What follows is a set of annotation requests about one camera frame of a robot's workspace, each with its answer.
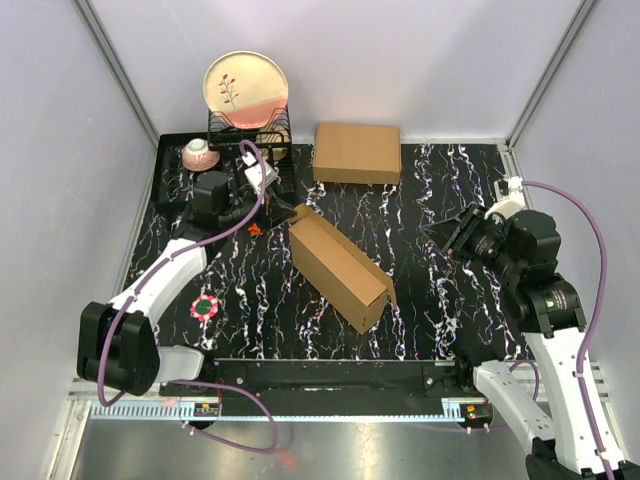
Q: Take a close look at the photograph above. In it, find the pink ceramic bowl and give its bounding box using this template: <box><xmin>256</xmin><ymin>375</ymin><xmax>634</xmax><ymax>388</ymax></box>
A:
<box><xmin>182</xmin><ymin>138</ymin><xmax>220</xmax><ymax>172</ymax></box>

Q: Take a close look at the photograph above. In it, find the closed brown cardboard box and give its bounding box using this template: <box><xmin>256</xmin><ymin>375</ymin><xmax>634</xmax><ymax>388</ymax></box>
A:
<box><xmin>312</xmin><ymin>123</ymin><xmax>402</xmax><ymax>185</ymax></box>

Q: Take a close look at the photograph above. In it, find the black wire tray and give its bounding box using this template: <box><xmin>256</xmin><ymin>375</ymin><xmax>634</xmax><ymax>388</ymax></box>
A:
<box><xmin>151</xmin><ymin>132</ymin><xmax>297</xmax><ymax>211</ymax></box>

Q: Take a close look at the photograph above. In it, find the beige and pink plate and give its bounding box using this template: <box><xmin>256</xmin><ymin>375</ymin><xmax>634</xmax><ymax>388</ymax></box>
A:
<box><xmin>203</xmin><ymin>51</ymin><xmax>289</xmax><ymax>129</ymax></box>

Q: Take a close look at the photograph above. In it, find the beige cup in rack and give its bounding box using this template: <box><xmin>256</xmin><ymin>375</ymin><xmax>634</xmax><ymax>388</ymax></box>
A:
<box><xmin>255</xmin><ymin>125</ymin><xmax>290</xmax><ymax>162</ymax></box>

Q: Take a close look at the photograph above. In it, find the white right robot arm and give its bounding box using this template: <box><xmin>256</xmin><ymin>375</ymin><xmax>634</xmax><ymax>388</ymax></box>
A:
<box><xmin>427</xmin><ymin>205</ymin><xmax>639</xmax><ymax>479</ymax></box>

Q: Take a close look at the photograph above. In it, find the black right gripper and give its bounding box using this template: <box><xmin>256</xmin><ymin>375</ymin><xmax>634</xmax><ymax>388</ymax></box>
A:
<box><xmin>419</xmin><ymin>200</ymin><xmax>523</xmax><ymax>281</ymax></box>

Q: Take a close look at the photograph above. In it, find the small orange flower toy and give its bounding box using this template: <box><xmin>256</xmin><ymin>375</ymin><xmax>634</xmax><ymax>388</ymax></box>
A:
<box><xmin>248</xmin><ymin>223</ymin><xmax>264</xmax><ymax>237</ymax></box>

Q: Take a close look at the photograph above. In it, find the pink flower coaster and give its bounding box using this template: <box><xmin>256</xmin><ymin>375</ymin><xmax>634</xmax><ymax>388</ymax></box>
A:
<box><xmin>190</xmin><ymin>295</ymin><xmax>219</xmax><ymax>323</ymax></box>

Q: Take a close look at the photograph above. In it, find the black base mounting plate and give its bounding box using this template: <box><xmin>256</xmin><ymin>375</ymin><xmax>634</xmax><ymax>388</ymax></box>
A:
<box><xmin>199</xmin><ymin>358</ymin><xmax>481</xmax><ymax>401</ymax></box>

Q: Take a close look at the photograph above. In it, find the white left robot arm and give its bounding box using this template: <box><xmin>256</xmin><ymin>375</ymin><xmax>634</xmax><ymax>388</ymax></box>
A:
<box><xmin>76</xmin><ymin>164</ymin><xmax>294</xmax><ymax>406</ymax></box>

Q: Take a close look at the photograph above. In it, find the black wire plate rack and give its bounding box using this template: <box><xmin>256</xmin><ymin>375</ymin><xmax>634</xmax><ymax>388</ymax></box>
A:
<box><xmin>207</xmin><ymin>106</ymin><xmax>292</xmax><ymax>150</ymax></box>

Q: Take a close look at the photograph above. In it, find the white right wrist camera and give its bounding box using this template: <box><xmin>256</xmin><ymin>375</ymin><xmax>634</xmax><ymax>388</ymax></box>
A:
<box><xmin>484</xmin><ymin>176</ymin><xmax>525</xmax><ymax>221</ymax></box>

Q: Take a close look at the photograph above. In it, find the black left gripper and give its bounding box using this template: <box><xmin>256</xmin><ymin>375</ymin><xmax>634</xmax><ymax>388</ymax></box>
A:
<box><xmin>218</xmin><ymin>186</ymin><xmax>297</xmax><ymax>235</ymax></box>

